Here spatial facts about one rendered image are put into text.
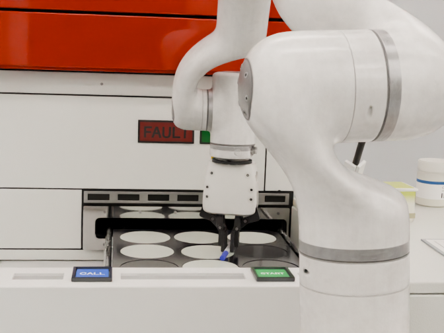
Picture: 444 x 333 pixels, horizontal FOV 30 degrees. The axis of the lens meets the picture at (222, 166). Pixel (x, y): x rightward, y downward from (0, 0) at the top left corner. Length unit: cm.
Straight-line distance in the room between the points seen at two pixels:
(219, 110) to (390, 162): 200
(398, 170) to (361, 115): 260
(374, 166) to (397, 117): 255
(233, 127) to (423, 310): 49
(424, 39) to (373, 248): 22
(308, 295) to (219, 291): 29
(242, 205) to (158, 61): 35
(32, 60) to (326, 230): 95
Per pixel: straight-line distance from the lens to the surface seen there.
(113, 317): 117
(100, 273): 120
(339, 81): 83
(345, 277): 87
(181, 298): 117
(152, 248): 159
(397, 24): 92
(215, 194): 153
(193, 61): 144
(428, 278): 126
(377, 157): 341
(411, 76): 86
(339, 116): 84
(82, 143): 175
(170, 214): 176
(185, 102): 147
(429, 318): 126
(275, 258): 155
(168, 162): 175
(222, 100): 149
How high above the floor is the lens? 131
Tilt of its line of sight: 9 degrees down
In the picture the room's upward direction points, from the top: 2 degrees clockwise
